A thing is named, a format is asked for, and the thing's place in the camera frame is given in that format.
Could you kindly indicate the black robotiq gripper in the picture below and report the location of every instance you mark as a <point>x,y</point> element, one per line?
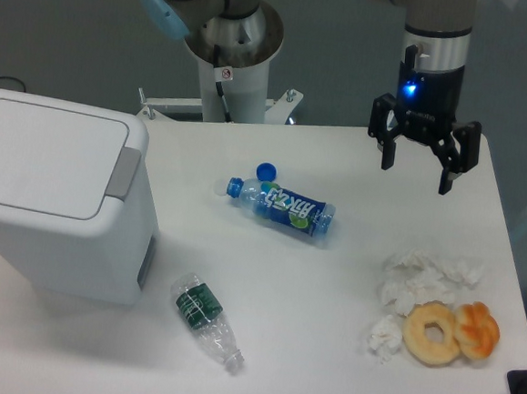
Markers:
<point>424,110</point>

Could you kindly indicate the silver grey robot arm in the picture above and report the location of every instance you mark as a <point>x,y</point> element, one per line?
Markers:
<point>235,40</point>

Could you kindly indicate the white trash can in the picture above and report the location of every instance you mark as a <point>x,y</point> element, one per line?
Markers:
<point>76,209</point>

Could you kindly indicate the large crumpled white tissue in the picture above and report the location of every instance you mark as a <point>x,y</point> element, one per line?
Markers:
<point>417,277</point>

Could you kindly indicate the blue bottle cap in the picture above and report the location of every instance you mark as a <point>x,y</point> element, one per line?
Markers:
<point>266,172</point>

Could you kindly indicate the blue label plastic bottle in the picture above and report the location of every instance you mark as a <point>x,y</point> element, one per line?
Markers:
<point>282,206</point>

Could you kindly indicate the small crumpled white tissue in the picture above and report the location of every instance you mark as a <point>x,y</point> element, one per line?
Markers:
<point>385,339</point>

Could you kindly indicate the orange glazed bread roll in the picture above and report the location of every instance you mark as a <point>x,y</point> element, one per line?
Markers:
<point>476,330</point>

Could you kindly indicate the green label clear bottle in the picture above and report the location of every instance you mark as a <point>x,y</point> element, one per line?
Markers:
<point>207,321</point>

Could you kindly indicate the white metal base frame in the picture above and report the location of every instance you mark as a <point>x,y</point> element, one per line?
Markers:
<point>278,111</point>

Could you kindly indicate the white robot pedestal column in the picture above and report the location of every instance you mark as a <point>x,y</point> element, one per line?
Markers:
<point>233,94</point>

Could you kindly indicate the ring donut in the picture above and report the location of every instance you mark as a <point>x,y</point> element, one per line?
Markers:
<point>428,334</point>

